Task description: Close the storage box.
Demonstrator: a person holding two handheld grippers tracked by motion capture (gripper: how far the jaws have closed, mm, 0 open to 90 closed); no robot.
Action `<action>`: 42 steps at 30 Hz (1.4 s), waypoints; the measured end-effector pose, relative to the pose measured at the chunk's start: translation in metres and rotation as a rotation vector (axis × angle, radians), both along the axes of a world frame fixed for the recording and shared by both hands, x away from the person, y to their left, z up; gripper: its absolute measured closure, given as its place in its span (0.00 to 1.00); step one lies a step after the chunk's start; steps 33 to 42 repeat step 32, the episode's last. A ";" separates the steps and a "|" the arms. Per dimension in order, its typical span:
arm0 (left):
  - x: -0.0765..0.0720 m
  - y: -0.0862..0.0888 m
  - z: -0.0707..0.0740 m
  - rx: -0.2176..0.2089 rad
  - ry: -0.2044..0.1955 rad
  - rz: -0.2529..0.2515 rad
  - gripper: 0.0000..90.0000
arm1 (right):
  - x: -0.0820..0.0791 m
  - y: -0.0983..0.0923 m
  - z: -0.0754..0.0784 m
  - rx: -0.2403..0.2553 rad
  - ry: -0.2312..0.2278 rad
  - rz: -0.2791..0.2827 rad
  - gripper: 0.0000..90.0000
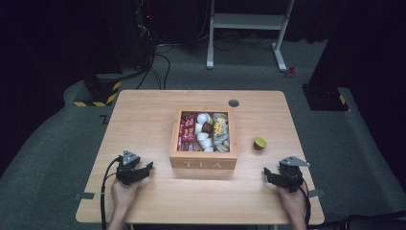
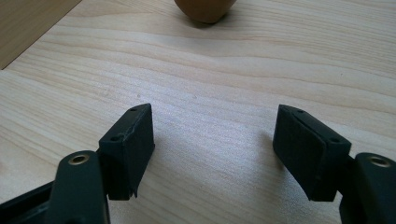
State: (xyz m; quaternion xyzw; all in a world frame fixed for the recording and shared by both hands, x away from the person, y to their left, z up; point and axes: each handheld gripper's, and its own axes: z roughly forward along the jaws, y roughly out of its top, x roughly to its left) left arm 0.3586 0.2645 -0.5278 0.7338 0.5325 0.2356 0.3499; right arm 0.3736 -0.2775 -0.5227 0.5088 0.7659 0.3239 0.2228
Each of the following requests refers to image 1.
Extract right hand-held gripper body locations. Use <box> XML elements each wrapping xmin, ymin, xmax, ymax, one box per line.
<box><xmin>279</xmin><ymin>155</ymin><xmax>310</xmax><ymax>194</ymax></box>

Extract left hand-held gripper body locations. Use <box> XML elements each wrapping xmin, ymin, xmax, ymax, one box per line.
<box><xmin>115</xmin><ymin>149</ymin><xmax>141</xmax><ymax>186</ymax></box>

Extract green-lid brown capsule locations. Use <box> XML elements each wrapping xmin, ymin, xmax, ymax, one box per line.
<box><xmin>253</xmin><ymin>136</ymin><xmax>268</xmax><ymax>151</ymax></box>

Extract wooden tea box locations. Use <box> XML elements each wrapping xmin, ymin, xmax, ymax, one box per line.
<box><xmin>169</xmin><ymin>106</ymin><xmax>238</xmax><ymax>171</ymax></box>

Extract person's left hand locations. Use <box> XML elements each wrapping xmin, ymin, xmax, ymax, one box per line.
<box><xmin>110</xmin><ymin>179</ymin><xmax>142</xmax><ymax>210</ymax></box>

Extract person's right hand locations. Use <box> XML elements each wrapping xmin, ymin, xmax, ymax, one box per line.
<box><xmin>277</xmin><ymin>186</ymin><xmax>308</xmax><ymax>219</ymax></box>

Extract stack of red packets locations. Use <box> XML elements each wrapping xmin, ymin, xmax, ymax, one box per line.
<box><xmin>176</xmin><ymin>111</ymin><xmax>196</xmax><ymax>152</ymax></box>

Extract clear plastic packets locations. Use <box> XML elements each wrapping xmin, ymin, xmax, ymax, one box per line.
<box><xmin>212</xmin><ymin>112</ymin><xmax>231</xmax><ymax>153</ymax></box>

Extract yellow packets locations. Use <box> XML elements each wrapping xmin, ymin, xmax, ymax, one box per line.
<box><xmin>213</xmin><ymin>116</ymin><xmax>228</xmax><ymax>136</ymax></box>

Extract black yellow striped base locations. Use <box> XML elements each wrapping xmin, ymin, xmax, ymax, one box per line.
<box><xmin>74</xmin><ymin>74</ymin><xmax>123</xmax><ymax>108</ymax></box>

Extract dark curved object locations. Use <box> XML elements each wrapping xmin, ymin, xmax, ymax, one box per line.
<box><xmin>344</xmin><ymin>210</ymin><xmax>406</xmax><ymax>230</ymax></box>

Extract dark equipment rack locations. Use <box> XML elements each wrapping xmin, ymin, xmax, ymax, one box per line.
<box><xmin>133</xmin><ymin>0</ymin><xmax>158</xmax><ymax>69</ymax></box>

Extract white metal stand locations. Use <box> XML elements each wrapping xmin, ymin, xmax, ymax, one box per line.
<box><xmin>206</xmin><ymin>0</ymin><xmax>296</xmax><ymax>72</ymax></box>

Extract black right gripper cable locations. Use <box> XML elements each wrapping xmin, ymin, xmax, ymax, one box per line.
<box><xmin>298</xmin><ymin>178</ymin><xmax>313</xmax><ymax>229</ymax></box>

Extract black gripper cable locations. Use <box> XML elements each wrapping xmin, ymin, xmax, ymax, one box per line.
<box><xmin>100</xmin><ymin>156</ymin><xmax>124</xmax><ymax>230</ymax></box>
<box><xmin>298</xmin><ymin>178</ymin><xmax>313</xmax><ymax>229</ymax></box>

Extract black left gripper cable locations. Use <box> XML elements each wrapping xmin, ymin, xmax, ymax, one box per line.
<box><xmin>100</xmin><ymin>156</ymin><xmax>124</xmax><ymax>230</ymax></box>

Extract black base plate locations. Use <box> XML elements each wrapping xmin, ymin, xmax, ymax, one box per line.
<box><xmin>301</xmin><ymin>83</ymin><xmax>350</xmax><ymax>112</ymax></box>

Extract black floor cables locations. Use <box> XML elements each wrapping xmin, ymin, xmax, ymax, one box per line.
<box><xmin>135</xmin><ymin>41</ymin><xmax>172</xmax><ymax>91</ymax></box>

